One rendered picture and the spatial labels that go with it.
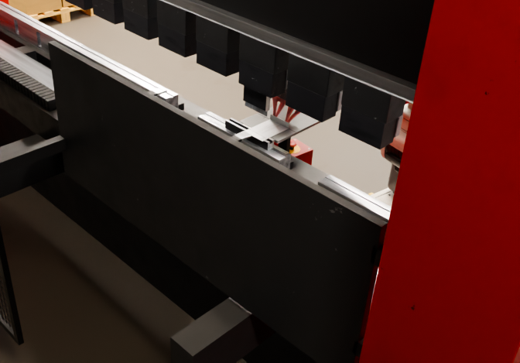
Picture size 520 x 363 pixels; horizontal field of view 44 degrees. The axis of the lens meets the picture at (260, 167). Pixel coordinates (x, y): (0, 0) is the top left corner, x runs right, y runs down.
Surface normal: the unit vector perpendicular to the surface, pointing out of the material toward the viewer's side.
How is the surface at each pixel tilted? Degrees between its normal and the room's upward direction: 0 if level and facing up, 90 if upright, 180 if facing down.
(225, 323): 0
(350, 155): 0
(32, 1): 90
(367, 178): 0
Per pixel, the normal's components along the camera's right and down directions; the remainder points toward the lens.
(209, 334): 0.06, -0.84
